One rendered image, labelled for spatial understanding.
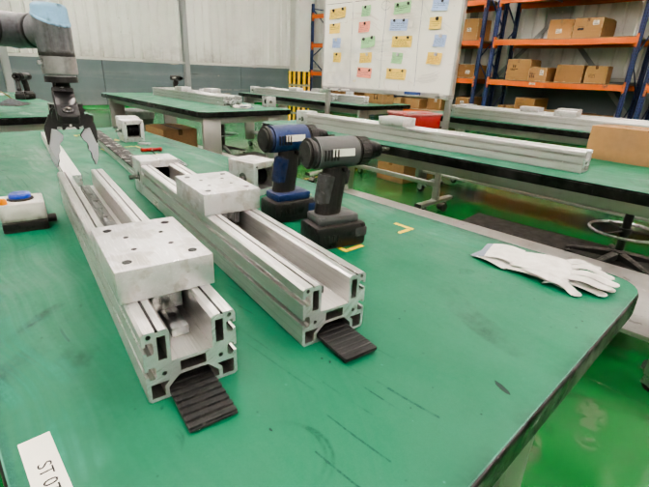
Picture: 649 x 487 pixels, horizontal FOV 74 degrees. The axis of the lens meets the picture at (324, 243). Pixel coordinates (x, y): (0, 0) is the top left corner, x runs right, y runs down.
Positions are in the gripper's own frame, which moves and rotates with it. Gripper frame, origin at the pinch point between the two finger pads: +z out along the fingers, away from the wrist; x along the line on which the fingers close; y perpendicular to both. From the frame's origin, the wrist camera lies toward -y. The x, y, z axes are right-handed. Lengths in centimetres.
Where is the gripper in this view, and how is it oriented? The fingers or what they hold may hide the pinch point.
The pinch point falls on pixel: (76, 161)
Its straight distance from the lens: 126.2
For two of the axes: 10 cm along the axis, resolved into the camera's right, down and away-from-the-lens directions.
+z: -0.4, 9.3, 3.7
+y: -5.7, -3.2, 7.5
